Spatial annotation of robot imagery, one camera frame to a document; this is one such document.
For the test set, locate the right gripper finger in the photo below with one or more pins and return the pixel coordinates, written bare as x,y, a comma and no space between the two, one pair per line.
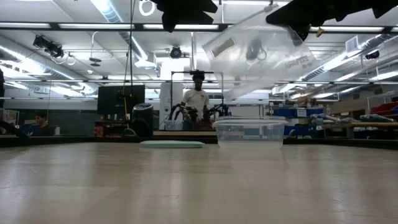
303,32

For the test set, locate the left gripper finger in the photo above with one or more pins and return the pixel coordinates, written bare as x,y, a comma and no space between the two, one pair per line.
170,23

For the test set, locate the clear plastic zipper bag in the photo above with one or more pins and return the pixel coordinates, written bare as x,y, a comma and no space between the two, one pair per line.
264,71

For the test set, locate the black background robot arm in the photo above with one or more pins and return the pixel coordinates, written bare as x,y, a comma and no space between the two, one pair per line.
220,110
180,110

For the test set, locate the yellow hanging tag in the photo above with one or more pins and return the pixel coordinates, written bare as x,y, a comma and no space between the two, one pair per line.
320,31

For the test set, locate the white air vent grille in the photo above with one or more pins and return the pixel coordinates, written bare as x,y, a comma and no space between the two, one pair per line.
352,44

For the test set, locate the small black hanging device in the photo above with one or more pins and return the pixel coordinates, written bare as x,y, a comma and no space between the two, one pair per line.
372,55

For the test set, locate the long light bar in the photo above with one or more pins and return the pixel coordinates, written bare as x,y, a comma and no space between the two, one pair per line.
93,26

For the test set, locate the blue storage bin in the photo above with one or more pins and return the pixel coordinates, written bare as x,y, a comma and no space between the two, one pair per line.
308,112
304,130

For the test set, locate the standing person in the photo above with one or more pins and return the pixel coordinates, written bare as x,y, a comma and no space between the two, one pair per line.
196,101

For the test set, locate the grey wrapped bundle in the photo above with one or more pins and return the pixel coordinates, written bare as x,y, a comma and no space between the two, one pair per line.
376,118
329,118

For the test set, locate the wooden workbench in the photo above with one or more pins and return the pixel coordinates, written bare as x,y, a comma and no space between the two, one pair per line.
367,125

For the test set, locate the red storage bin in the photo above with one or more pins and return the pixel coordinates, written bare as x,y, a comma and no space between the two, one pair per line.
385,109

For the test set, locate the clear plastic food container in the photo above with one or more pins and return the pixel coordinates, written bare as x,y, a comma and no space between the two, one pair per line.
250,133

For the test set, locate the mint green container lid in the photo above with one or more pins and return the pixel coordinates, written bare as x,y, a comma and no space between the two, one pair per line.
171,144

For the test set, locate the dark shelf with items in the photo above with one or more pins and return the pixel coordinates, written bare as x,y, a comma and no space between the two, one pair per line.
109,129

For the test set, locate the seated person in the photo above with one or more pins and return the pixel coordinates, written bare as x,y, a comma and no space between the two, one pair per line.
42,127

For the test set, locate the black hanging camera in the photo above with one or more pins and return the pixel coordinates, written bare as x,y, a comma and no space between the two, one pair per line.
175,53
253,51
53,49

